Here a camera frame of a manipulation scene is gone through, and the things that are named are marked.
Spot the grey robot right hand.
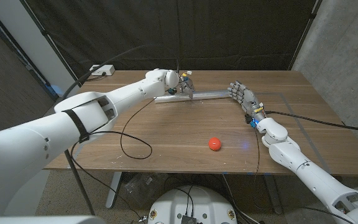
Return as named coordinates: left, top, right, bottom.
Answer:
left=227, top=80, right=265, bottom=122

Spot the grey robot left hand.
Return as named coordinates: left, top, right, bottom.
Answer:
left=178, top=73, right=196, bottom=101

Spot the silver foil roll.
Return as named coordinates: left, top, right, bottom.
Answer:
left=154, top=89, right=231, bottom=103

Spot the orange ball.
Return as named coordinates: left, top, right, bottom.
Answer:
left=208, top=137, right=222, bottom=152

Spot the black backdrop curtain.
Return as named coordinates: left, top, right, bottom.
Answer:
left=23, top=0, right=319, bottom=85

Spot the white power strip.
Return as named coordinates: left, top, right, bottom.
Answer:
left=89, top=64, right=116, bottom=77

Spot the black backdrop stand pole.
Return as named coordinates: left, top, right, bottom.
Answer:
left=19, top=0, right=82, bottom=87
left=287, top=0, right=323, bottom=72

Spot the grey table leg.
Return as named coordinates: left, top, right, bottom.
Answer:
left=105, top=171, right=123, bottom=208
left=262, top=174, right=284, bottom=215

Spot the clear plastic bag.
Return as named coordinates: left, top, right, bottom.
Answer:
left=124, top=172, right=167, bottom=203

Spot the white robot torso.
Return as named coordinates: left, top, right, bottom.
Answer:
left=147, top=185, right=238, bottom=224

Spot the black finned torso module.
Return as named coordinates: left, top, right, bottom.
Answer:
left=181, top=214, right=198, bottom=224

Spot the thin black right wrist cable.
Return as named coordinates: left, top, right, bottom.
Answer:
left=252, top=127, right=260, bottom=175

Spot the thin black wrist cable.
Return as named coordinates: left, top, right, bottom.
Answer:
left=70, top=90, right=172, bottom=223
left=252, top=127, right=260, bottom=175

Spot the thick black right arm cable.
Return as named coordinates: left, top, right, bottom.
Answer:
left=264, top=110, right=358, bottom=136

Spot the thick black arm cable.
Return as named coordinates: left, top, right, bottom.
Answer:
left=264, top=110, right=358, bottom=136
left=61, top=44, right=180, bottom=216

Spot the thin black left wrist cable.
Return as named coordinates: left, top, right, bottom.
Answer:
left=70, top=90, right=172, bottom=223

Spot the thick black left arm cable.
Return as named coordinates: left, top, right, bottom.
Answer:
left=61, top=44, right=180, bottom=216

